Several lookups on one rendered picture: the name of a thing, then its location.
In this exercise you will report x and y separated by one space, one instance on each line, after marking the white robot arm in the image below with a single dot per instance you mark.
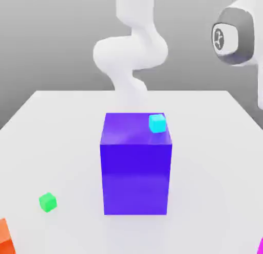
131 52

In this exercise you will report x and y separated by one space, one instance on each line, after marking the small cyan cube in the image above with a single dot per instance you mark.
157 124

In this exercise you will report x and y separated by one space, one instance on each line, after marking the small green cube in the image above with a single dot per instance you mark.
47 202

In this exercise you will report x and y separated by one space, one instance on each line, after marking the large blue box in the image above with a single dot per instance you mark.
135 175

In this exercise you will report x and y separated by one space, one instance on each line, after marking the large orange box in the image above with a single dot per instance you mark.
5 239

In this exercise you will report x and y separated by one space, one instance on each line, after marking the large magenta box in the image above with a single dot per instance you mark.
261 247

